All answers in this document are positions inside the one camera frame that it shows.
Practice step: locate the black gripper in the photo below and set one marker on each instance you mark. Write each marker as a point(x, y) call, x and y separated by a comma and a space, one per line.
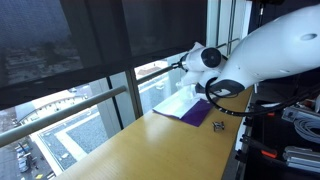
point(177, 65)

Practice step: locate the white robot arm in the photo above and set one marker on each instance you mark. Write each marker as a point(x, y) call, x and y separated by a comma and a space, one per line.
point(276, 50)

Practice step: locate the grey metal handrail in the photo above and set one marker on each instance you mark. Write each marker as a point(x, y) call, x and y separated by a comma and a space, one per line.
point(234, 40)
point(66, 111)
point(222, 45)
point(153, 75)

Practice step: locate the dark roller window shade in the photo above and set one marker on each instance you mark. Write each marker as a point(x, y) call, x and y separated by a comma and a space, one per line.
point(163, 23)
point(36, 40)

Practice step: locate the purple cloth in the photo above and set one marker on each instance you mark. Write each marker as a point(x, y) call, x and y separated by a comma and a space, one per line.
point(195, 115)

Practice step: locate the metal staple remover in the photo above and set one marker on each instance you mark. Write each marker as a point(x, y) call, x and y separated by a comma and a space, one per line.
point(218, 126)

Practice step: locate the black clamp orange trigger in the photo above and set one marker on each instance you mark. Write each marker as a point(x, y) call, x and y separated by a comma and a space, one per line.
point(269, 114)
point(263, 150)

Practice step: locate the grey power strip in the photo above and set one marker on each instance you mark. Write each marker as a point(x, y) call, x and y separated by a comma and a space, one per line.
point(296, 114)

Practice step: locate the grey stacked boxes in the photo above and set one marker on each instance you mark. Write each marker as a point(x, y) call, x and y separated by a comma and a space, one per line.
point(301, 158)

